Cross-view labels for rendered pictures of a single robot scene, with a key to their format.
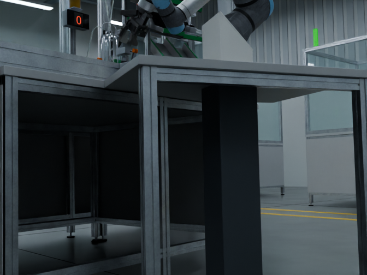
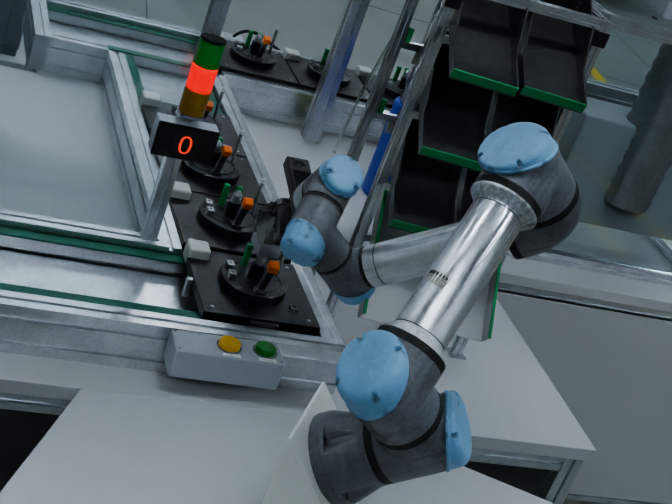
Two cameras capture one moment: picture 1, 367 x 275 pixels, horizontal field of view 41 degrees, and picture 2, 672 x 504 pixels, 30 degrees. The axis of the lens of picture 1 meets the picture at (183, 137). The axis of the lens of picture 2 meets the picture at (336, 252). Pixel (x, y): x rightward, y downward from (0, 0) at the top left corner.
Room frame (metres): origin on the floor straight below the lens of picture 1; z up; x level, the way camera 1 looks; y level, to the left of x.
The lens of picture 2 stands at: (0.33, -0.76, 2.15)
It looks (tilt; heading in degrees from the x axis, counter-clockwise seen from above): 25 degrees down; 24
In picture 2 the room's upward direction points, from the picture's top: 21 degrees clockwise
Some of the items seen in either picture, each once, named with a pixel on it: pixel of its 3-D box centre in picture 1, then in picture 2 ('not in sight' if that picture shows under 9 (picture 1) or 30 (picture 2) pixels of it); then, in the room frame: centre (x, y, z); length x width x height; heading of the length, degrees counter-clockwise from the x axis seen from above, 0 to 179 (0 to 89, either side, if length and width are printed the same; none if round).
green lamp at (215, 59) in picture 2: not in sight; (209, 52); (2.22, 0.49, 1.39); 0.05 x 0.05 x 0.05
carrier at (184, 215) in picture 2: not in sight; (233, 206); (2.46, 0.46, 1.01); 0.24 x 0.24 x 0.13; 49
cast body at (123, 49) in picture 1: (122, 47); (268, 231); (2.29, 0.28, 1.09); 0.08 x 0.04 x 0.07; 49
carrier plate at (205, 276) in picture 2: not in sight; (249, 290); (2.29, 0.27, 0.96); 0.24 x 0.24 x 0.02; 49
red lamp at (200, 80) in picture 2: not in sight; (202, 76); (2.22, 0.49, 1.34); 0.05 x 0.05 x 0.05
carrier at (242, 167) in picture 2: not in sight; (214, 155); (2.62, 0.65, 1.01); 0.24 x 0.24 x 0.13; 49
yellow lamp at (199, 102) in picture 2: (75, 3); (194, 100); (2.22, 0.49, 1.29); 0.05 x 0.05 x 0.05
